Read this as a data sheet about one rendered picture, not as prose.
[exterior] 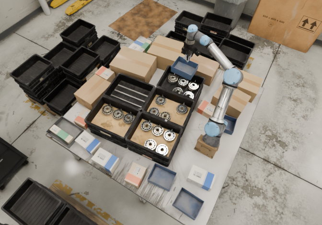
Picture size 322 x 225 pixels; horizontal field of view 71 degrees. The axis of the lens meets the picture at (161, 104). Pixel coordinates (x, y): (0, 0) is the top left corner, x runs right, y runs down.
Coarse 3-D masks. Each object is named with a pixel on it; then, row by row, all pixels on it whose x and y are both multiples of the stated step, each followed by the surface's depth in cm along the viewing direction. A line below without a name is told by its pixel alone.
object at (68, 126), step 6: (60, 120) 217; (66, 120) 218; (60, 126) 214; (66, 126) 214; (72, 126) 214; (78, 126) 209; (48, 132) 210; (66, 132) 211; (72, 132) 211; (78, 132) 211; (54, 138) 207; (66, 144) 204; (72, 144) 205
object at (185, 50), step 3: (186, 45) 192; (189, 45) 188; (192, 45) 188; (183, 48) 194; (186, 48) 194; (183, 51) 196; (186, 51) 194; (189, 51) 193; (186, 54) 197; (189, 54) 194
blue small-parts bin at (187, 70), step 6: (180, 60) 210; (174, 66) 208; (180, 66) 208; (186, 66) 208; (192, 66) 207; (174, 72) 204; (180, 72) 199; (186, 72) 204; (192, 72) 204; (186, 78) 201
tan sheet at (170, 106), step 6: (156, 96) 219; (168, 102) 216; (174, 102) 216; (162, 108) 212; (168, 108) 212; (174, 108) 212; (174, 114) 209; (186, 114) 209; (174, 120) 205; (180, 120) 205
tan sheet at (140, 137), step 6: (144, 120) 205; (138, 126) 202; (138, 132) 198; (144, 132) 198; (150, 132) 198; (174, 132) 199; (132, 138) 195; (138, 138) 195; (144, 138) 195; (150, 138) 195; (156, 138) 196; (162, 138) 196; (150, 144) 192; (168, 144) 193; (162, 150) 190; (168, 150) 190; (168, 156) 187
